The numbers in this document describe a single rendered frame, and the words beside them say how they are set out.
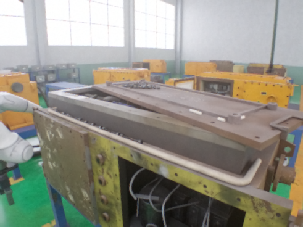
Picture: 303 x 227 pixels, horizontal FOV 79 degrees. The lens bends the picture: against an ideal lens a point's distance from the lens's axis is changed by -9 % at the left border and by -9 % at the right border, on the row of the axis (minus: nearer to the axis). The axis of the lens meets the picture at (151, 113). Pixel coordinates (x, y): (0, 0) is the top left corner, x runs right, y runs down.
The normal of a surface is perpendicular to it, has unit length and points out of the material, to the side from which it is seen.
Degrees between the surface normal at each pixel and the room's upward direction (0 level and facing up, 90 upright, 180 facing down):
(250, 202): 90
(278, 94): 90
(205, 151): 90
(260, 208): 90
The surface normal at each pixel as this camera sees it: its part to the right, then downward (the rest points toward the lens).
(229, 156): -0.64, 0.22
